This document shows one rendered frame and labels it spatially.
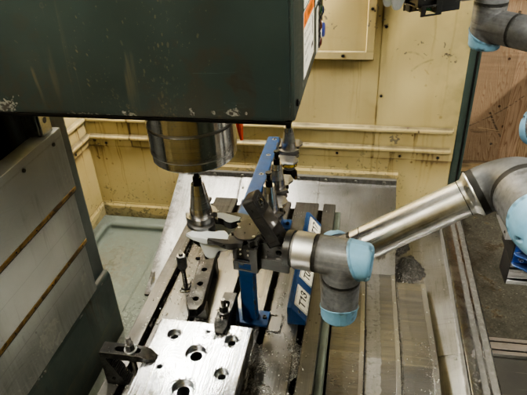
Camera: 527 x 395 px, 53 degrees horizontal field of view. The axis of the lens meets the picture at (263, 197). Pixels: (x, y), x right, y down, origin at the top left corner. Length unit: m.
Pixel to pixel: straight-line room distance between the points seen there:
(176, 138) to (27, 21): 0.28
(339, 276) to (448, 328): 0.87
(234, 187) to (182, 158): 1.26
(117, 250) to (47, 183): 1.02
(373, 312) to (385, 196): 0.55
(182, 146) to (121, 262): 1.40
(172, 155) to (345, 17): 1.11
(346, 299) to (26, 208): 0.73
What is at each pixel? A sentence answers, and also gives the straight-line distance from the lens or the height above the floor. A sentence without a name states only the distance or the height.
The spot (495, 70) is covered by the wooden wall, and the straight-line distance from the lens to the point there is 3.81.
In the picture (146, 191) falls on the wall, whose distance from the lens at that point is 2.38.
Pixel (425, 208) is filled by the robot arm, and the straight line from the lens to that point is 1.11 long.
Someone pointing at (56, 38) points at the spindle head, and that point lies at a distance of 0.87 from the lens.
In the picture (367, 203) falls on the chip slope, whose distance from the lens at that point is 2.08.
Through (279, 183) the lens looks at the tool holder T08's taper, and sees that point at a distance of 1.36.
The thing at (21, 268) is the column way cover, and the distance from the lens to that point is 1.32.
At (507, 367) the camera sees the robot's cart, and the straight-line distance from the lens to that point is 2.41.
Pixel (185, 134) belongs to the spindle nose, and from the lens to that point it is 0.89.
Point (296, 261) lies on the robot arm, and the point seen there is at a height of 1.30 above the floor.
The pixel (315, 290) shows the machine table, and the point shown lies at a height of 0.90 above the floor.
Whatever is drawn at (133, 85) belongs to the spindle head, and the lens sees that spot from 0.84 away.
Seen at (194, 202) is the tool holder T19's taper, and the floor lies 1.39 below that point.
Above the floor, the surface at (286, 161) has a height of 1.22.
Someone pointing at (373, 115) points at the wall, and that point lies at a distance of 2.01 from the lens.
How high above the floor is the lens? 1.94
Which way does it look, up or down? 32 degrees down
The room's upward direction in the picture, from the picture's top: 3 degrees counter-clockwise
